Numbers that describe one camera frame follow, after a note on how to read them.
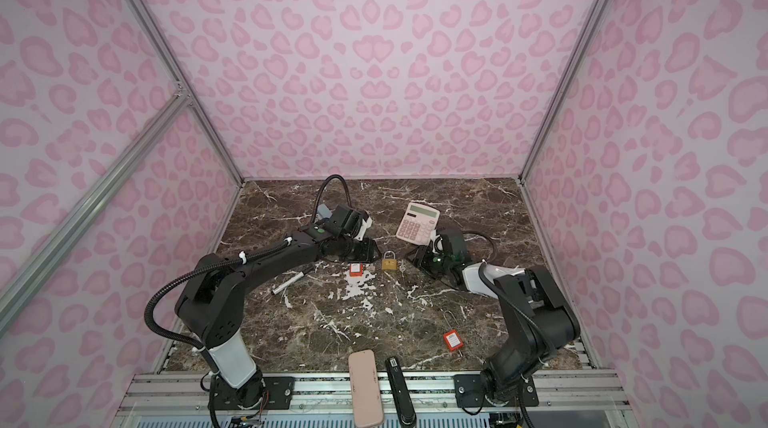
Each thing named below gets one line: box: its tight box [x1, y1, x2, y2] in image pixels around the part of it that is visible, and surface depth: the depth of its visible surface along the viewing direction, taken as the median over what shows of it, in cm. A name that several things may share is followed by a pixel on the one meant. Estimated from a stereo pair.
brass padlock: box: [381, 250, 398, 271], surface depth 97 cm
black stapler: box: [385, 356, 417, 428], surface depth 75 cm
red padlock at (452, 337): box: [443, 310, 464, 352], surface depth 82 cm
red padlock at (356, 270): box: [349, 263, 363, 277], surface depth 95 cm
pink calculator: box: [396, 202, 440, 246], surface depth 106 cm
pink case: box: [348, 349, 384, 428], surface depth 74 cm
